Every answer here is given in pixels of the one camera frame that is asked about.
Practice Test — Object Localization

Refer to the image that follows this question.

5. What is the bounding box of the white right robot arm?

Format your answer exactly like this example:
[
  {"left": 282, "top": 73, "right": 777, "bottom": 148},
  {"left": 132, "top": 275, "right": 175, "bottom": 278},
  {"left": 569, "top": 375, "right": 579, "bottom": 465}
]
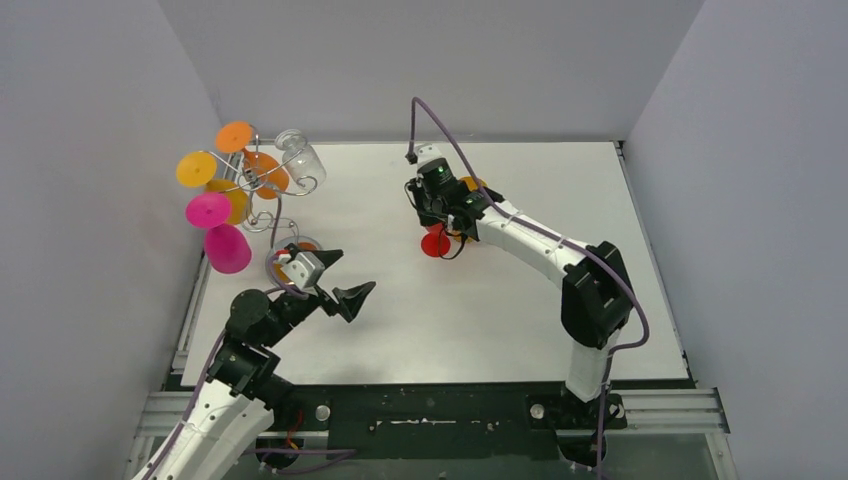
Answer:
[{"left": 405, "top": 158, "right": 634, "bottom": 429}]

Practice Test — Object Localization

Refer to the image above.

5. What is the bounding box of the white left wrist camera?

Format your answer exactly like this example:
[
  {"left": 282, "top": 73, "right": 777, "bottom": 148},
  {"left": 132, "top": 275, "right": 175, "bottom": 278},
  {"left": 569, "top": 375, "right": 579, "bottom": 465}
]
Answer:
[{"left": 275, "top": 248, "right": 325, "bottom": 291}]

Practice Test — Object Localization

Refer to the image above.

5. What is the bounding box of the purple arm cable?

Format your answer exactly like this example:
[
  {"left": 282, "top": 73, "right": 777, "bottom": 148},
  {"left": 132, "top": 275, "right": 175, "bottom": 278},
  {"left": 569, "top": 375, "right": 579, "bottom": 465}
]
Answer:
[
  {"left": 405, "top": 96, "right": 651, "bottom": 480},
  {"left": 139, "top": 248, "right": 359, "bottom": 480}
]

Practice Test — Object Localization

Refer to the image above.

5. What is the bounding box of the chrome wine glass rack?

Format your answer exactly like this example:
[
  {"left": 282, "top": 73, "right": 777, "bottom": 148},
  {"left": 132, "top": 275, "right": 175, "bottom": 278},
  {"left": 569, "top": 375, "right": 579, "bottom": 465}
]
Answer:
[{"left": 204, "top": 125, "right": 327, "bottom": 274}]

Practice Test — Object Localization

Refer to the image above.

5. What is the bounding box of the clear wine glass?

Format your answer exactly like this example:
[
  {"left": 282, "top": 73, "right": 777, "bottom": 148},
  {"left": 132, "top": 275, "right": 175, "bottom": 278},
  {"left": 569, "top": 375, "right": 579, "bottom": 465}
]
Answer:
[{"left": 274, "top": 129, "right": 327, "bottom": 195}]

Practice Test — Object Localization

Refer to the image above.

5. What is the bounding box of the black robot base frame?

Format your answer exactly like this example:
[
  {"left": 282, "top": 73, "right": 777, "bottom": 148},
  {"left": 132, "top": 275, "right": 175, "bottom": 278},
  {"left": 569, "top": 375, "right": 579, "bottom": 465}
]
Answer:
[{"left": 247, "top": 382, "right": 628, "bottom": 473}]

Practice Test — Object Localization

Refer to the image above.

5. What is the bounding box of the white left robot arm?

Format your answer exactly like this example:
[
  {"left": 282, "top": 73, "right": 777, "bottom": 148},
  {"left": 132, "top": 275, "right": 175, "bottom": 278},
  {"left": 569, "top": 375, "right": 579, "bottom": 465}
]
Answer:
[{"left": 135, "top": 244, "right": 377, "bottom": 479}]

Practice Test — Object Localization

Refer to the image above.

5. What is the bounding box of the red wine glass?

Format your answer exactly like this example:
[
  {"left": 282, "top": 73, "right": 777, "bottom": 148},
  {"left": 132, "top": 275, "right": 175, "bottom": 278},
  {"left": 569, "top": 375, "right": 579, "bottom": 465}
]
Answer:
[{"left": 420, "top": 224, "right": 451, "bottom": 258}]

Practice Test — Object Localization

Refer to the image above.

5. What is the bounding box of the orange wine glass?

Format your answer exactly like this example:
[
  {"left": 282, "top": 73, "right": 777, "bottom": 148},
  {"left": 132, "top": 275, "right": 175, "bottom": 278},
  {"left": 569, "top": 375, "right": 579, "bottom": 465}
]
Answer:
[{"left": 215, "top": 121, "right": 290, "bottom": 200}]

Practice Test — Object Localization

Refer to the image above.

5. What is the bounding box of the yellow wine glass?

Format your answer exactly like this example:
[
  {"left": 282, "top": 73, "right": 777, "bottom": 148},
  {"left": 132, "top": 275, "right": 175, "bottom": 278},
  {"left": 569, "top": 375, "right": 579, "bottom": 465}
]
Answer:
[
  {"left": 175, "top": 151, "right": 248, "bottom": 229},
  {"left": 460, "top": 176, "right": 487, "bottom": 192}
]

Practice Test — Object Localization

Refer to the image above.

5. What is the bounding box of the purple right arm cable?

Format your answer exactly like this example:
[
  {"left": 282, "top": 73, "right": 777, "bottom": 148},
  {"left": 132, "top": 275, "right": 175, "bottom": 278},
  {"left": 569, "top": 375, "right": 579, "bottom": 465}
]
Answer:
[{"left": 405, "top": 96, "right": 651, "bottom": 480}]

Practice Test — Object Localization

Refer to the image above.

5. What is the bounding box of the pink wine glass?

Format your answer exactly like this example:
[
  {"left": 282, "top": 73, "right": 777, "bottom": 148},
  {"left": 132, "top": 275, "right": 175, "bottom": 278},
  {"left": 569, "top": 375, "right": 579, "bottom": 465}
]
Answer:
[{"left": 185, "top": 192, "right": 252, "bottom": 274}]

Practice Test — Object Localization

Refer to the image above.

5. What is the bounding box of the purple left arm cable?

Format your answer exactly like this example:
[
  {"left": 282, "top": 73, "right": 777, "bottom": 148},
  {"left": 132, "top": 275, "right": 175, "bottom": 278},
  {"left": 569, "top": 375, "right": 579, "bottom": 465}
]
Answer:
[{"left": 139, "top": 248, "right": 359, "bottom": 480}]

